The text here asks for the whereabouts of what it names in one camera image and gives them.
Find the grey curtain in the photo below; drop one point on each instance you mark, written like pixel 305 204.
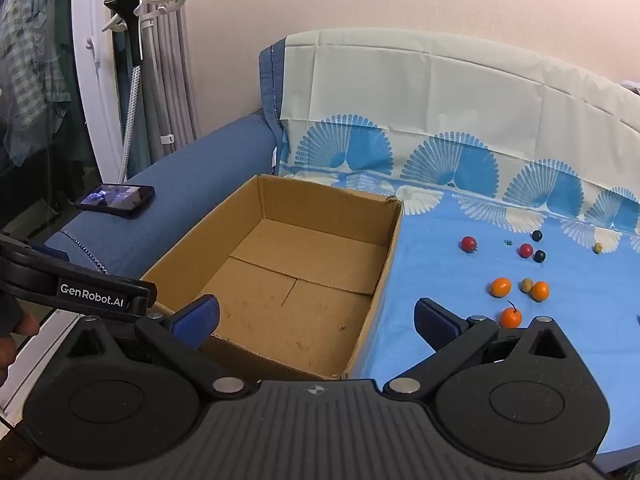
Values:
pixel 171 120

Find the orange tangerine with stem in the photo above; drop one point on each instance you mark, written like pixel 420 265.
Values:
pixel 511 317

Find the red cherry tomato with stem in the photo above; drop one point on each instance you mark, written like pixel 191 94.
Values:
pixel 468 244

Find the black smartphone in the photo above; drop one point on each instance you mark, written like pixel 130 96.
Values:
pixel 121 200

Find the blue white fan-pattern cloth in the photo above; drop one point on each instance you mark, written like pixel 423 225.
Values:
pixel 484 140

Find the person's left hand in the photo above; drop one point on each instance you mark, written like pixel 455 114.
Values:
pixel 14 321

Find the small tan fruit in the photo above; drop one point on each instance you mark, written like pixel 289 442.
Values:
pixel 526 285

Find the small red round fruit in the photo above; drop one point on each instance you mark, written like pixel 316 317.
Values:
pixel 525 250

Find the white door frame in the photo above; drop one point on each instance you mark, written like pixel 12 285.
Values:
pixel 97 83

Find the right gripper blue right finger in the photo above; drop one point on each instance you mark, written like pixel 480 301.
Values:
pixel 456 342

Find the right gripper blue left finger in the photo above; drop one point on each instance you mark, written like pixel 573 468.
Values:
pixel 175 340

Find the brown cardboard box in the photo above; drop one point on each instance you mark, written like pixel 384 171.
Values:
pixel 299 270

